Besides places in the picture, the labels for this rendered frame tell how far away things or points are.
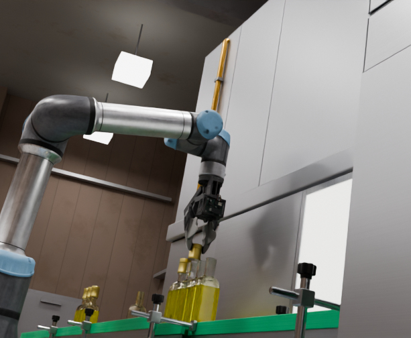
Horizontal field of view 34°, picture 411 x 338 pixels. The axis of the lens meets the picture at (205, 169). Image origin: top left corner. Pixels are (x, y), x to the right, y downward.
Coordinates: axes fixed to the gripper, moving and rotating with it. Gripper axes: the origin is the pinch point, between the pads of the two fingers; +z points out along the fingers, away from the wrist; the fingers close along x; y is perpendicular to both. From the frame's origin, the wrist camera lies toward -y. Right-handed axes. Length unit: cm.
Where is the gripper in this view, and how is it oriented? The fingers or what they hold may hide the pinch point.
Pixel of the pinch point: (196, 247)
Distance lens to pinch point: 188.3
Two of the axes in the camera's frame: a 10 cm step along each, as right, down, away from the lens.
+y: 4.4, -2.4, -8.7
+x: 8.8, 2.9, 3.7
